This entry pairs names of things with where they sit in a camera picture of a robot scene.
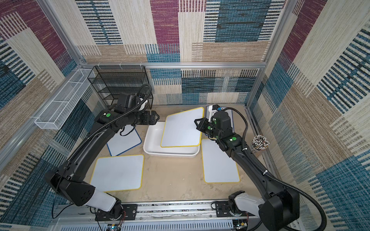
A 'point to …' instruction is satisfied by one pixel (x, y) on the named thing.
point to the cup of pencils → (259, 143)
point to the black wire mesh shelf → (110, 81)
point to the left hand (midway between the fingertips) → (153, 116)
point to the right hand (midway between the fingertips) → (195, 123)
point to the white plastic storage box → (152, 142)
